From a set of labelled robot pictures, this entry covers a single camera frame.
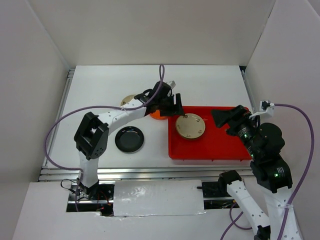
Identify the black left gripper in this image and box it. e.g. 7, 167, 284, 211
157, 93, 185, 117

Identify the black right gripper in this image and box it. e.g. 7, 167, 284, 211
209, 102, 260, 157

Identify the beige plate with motifs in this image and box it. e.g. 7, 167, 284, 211
175, 113, 206, 140
120, 94, 136, 106

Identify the black plate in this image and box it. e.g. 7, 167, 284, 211
115, 126, 145, 154

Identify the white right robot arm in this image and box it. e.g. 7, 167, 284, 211
211, 105, 301, 240

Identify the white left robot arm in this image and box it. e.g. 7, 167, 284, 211
74, 81, 184, 200

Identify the red plastic bin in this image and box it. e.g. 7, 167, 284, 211
168, 106, 251, 161

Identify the white front cover panel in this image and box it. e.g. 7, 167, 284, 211
113, 180, 205, 217

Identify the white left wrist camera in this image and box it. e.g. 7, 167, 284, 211
167, 80, 176, 89

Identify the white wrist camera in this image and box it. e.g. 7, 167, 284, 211
249, 100, 275, 119
167, 80, 176, 89

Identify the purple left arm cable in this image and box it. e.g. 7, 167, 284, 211
44, 64, 166, 213

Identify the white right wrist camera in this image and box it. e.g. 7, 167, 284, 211
249, 100, 275, 119

